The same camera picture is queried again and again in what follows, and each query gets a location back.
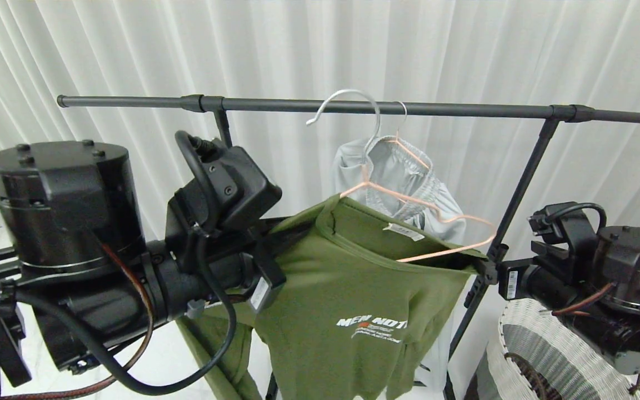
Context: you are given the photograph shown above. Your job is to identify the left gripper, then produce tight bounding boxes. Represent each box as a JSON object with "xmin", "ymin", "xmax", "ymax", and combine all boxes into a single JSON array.
[{"xmin": 151, "ymin": 233, "xmax": 287, "ymax": 320}]

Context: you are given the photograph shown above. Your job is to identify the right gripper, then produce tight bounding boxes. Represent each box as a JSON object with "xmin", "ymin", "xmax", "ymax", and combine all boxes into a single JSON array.
[{"xmin": 499, "ymin": 260, "xmax": 593, "ymax": 312}]

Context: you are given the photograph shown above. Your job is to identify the green garment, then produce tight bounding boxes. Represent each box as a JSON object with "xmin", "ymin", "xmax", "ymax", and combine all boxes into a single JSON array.
[{"xmin": 176, "ymin": 193, "xmax": 487, "ymax": 400}]

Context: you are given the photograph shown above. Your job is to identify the pink clothes hanger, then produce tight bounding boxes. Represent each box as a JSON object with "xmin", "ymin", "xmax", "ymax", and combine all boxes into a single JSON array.
[
  {"xmin": 384, "ymin": 101, "xmax": 434, "ymax": 173},
  {"xmin": 305, "ymin": 89, "xmax": 498, "ymax": 263}
]

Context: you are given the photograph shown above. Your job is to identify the pale grey shorts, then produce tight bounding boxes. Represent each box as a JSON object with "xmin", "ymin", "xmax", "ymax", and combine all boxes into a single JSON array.
[{"xmin": 331, "ymin": 135, "xmax": 468, "ymax": 389}]

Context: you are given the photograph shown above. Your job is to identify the white laundry basket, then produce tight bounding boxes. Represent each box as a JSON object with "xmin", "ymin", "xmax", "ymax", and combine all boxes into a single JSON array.
[{"xmin": 464, "ymin": 298, "xmax": 640, "ymax": 400}]

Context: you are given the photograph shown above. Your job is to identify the black clothes rack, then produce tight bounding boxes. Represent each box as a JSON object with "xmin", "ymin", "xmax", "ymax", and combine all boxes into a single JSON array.
[{"xmin": 56, "ymin": 94, "xmax": 640, "ymax": 400}]

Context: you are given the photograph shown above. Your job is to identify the white curtain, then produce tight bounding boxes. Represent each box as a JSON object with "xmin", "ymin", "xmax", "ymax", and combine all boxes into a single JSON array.
[{"xmin": 0, "ymin": 0, "xmax": 640, "ymax": 334}]

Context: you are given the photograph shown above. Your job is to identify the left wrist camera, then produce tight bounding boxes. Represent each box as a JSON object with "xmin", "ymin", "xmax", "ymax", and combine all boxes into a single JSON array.
[{"xmin": 166, "ymin": 131, "xmax": 283, "ymax": 262}]

